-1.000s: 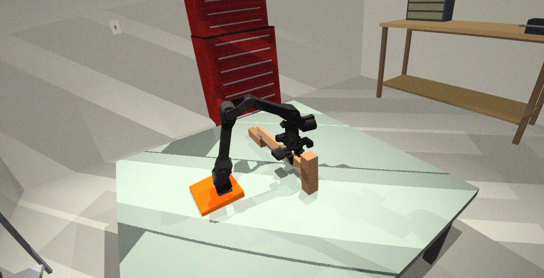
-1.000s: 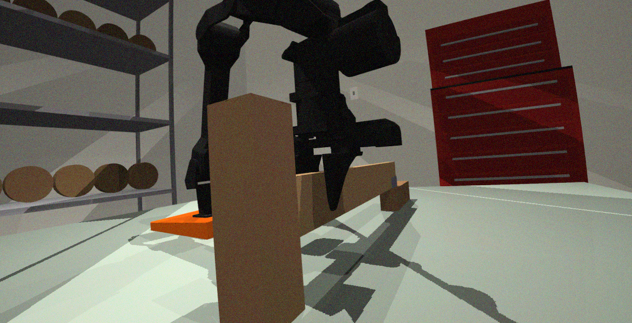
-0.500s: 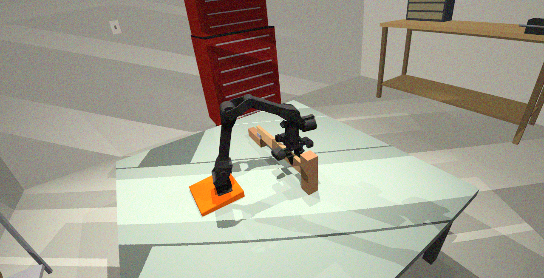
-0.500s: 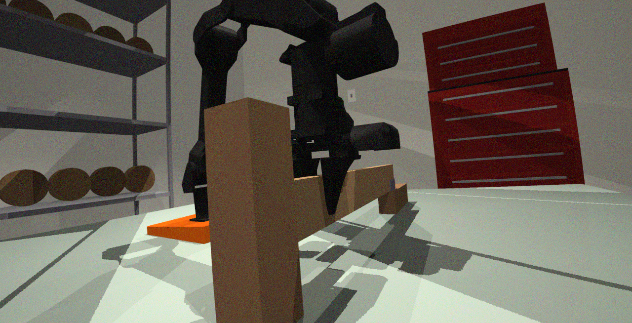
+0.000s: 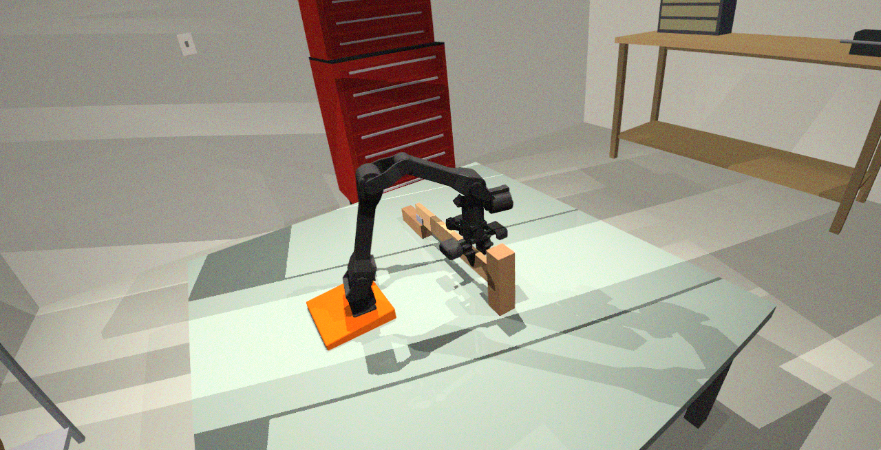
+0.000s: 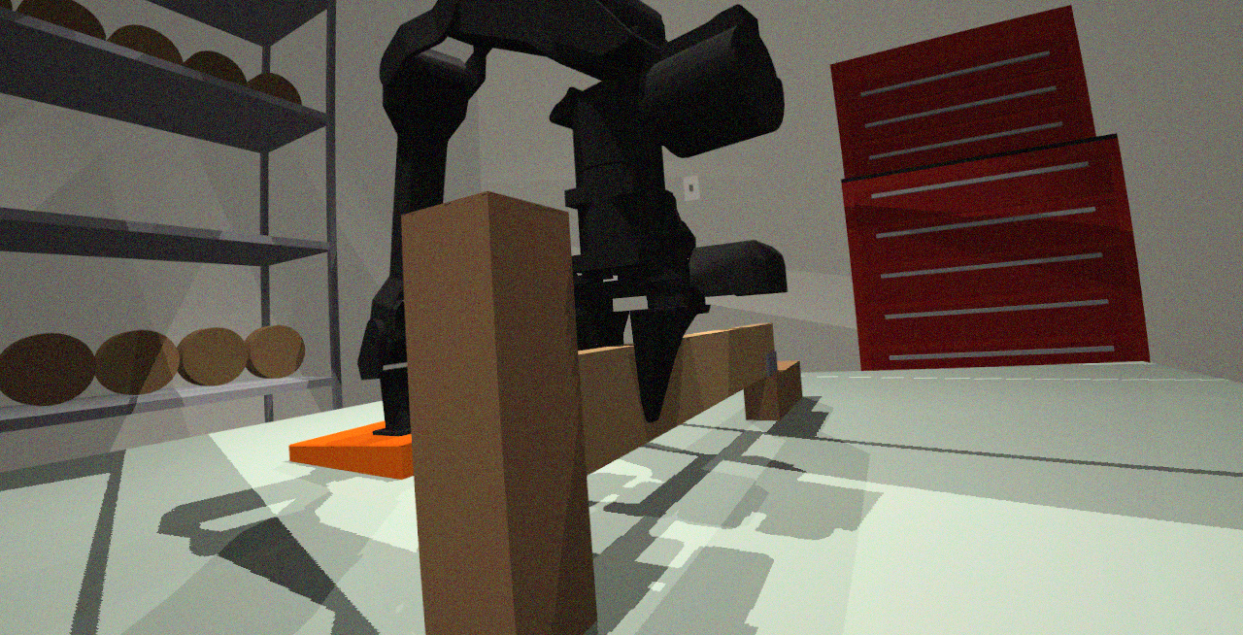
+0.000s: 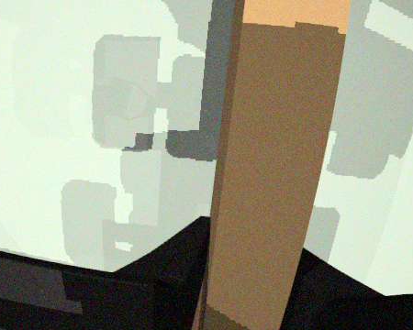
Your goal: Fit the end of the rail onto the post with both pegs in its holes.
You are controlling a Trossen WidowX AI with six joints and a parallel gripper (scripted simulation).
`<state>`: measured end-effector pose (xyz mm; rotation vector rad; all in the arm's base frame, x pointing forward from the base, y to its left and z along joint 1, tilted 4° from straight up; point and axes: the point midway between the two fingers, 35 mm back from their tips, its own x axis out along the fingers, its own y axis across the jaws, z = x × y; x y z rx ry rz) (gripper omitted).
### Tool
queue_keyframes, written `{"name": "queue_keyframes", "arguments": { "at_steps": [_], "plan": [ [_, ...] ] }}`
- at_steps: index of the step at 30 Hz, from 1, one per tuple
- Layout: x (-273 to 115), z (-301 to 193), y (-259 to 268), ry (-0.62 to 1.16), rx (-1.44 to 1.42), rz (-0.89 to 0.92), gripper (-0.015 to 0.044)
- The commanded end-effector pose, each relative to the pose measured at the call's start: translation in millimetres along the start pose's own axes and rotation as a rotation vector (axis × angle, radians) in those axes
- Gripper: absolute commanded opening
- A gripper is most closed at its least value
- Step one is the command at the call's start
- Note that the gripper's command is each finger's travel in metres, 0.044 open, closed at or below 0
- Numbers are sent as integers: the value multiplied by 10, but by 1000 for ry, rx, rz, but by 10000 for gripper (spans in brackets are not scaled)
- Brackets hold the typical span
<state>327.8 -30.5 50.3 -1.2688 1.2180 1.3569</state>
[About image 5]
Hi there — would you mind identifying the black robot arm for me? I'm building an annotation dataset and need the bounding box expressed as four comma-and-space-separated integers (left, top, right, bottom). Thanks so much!
343, 152, 513, 317

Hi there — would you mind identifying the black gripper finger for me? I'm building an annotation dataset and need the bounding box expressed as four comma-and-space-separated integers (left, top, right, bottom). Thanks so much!
476, 241, 493, 256
463, 249, 476, 267

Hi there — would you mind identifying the long wooden rail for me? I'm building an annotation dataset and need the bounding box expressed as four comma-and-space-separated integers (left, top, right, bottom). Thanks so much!
415, 203, 488, 282

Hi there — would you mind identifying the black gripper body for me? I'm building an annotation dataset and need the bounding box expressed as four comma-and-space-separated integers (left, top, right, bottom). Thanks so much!
439, 218, 508, 260

